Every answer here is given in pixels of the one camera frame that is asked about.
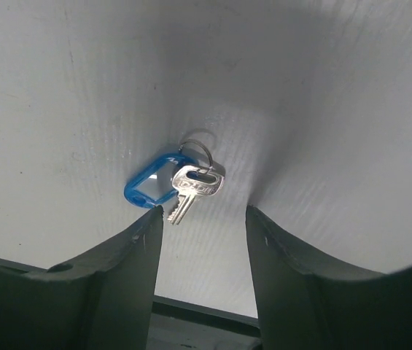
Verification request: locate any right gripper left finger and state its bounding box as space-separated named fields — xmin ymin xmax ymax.
xmin=0 ymin=207 xmax=163 ymax=349

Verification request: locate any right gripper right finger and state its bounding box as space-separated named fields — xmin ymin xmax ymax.
xmin=246 ymin=206 xmax=412 ymax=349

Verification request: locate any key with solid blue tag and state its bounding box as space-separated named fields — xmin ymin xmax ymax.
xmin=123 ymin=139 xmax=225 ymax=225

